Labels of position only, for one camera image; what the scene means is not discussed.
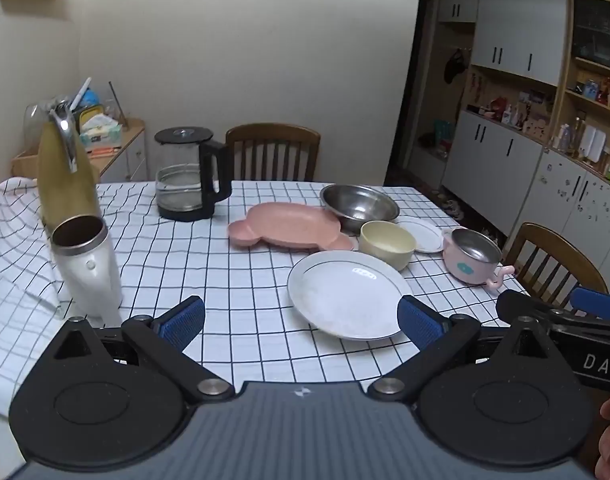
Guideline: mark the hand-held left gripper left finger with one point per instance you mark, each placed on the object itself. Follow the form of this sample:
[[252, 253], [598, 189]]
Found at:
[[182, 320]]

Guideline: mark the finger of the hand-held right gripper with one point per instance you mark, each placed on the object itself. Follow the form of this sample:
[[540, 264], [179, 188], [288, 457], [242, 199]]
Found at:
[[602, 304], [522, 307]]

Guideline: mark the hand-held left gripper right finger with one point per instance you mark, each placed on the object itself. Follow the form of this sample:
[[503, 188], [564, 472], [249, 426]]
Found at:
[[420, 322]]

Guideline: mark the cream bowl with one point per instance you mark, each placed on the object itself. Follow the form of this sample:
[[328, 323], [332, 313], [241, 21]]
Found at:
[[385, 255]]

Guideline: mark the large white plate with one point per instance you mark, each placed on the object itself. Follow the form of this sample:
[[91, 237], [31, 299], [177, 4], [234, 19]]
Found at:
[[345, 295]]

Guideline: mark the small white plate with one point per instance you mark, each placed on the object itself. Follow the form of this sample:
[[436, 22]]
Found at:
[[427, 235]]

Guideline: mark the stainless steel bowl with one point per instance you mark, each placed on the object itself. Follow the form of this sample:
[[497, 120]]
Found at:
[[360, 205]]

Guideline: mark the pink bear-shaped plate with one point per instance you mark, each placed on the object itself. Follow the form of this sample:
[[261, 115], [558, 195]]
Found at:
[[285, 225]]

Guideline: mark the wooden chair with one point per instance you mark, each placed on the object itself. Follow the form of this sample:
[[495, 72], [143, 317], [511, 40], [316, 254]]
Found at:
[[272, 132], [560, 240]]

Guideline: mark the white steel-rimmed jug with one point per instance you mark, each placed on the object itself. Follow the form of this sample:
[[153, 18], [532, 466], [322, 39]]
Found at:
[[90, 280]]

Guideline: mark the gold thermos flask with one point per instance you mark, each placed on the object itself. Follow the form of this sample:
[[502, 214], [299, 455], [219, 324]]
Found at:
[[65, 195]]

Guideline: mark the wooden side cabinet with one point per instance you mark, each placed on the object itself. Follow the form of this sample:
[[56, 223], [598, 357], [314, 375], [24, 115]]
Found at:
[[130, 150]]

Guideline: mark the tissue box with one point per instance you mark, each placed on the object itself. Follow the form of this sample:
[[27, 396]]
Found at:
[[100, 132]]

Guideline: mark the black hanging bag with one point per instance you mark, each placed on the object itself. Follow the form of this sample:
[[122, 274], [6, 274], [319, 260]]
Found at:
[[454, 67]]

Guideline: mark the white pen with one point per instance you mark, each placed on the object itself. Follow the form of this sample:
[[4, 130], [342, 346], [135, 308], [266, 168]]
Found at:
[[82, 91]]

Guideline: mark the white and wood wall cabinet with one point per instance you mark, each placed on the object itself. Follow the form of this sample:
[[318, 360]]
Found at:
[[505, 30]]

